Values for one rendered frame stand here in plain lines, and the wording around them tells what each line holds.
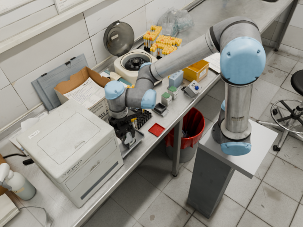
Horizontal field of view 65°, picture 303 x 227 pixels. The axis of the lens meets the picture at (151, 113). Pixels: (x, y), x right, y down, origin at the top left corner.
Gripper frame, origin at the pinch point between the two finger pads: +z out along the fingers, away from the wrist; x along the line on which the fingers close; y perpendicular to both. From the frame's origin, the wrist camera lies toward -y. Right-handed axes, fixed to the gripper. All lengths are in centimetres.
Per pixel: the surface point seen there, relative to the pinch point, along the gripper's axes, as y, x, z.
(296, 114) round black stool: -137, 60, 67
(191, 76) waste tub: -60, -3, 4
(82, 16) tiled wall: -31, -60, -31
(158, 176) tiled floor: -29, -6, 97
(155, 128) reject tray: -17.3, 2.6, 8.8
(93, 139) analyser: 18.3, 2.2, -21.0
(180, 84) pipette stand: -53, -6, 8
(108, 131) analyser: 12.1, 4.1, -20.7
